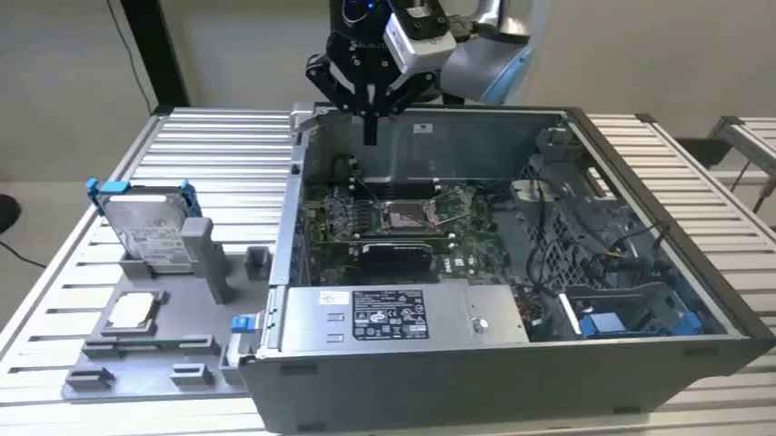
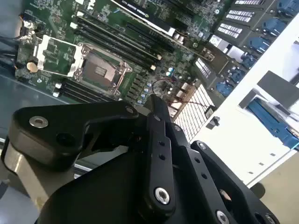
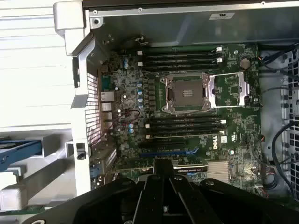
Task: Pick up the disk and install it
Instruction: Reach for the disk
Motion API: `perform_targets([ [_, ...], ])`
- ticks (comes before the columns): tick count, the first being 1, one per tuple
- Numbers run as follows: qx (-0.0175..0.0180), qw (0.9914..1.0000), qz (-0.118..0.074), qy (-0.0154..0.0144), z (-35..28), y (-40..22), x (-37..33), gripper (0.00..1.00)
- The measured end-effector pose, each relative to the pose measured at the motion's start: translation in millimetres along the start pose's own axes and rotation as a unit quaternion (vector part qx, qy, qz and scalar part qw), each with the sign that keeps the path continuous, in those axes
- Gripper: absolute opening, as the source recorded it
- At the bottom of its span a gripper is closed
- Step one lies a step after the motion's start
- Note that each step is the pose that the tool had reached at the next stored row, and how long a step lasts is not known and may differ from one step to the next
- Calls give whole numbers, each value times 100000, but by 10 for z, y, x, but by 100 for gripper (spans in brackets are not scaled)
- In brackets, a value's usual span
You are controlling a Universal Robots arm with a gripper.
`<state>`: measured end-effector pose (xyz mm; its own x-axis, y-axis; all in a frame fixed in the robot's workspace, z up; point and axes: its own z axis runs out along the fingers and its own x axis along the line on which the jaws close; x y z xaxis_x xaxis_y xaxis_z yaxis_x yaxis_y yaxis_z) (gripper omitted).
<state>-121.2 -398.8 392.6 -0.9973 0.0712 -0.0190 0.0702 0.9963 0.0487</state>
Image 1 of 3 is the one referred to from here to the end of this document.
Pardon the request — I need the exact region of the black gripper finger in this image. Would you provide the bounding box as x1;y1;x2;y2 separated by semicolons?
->
305;53;373;146
370;71;441;146

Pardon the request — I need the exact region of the hard disk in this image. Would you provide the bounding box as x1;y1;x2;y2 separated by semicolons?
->
86;178;203;276

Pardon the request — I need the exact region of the blue disk carrier tab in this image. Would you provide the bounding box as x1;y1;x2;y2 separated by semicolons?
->
578;312;627;340

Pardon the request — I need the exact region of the black RAM slot bank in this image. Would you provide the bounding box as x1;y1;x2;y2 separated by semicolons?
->
353;230;457;243
353;178;442;201

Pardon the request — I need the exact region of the thin metal locking lever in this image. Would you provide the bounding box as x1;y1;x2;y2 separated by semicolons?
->
353;175;385;204

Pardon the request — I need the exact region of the metal socket cover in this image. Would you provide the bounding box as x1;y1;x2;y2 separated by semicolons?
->
432;188;480;224

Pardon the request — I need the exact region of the CPU socket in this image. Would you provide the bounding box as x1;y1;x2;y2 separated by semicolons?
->
378;199;440;233

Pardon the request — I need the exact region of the black graphics card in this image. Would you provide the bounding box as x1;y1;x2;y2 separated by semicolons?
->
355;243;437;277

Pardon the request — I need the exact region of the green motherboard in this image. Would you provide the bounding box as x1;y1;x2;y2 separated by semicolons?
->
299;180;538;292

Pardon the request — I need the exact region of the silver power supply unit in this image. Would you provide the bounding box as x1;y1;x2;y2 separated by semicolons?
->
279;284;530;353

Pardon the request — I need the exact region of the metal slat side table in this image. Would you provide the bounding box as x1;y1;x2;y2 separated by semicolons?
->
707;116;776;183

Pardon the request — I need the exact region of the silver CPU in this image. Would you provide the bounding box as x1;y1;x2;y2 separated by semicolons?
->
106;293;162;330

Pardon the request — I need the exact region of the black round stand foot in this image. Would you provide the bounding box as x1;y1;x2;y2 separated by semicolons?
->
0;193;23;233

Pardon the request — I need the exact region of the green RAM stick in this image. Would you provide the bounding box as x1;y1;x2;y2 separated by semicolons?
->
114;341;184;352

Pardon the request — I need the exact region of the grey parts rack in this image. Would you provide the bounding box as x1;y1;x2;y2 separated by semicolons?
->
59;216;273;405

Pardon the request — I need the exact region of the grey open PC case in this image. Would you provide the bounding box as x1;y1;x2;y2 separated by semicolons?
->
238;102;776;433

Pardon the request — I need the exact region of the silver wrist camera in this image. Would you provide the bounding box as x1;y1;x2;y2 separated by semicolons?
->
383;8;458;74

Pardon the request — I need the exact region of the black vertical post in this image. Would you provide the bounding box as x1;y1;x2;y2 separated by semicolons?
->
118;0;192;108

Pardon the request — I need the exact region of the thin black wall cable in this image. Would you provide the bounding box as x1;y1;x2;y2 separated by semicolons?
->
104;0;156;115

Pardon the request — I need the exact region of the black wire with yellow strand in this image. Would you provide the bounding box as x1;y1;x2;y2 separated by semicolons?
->
597;220;672;279

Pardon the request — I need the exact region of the black floor cable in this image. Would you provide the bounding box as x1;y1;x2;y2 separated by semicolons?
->
0;239;47;270

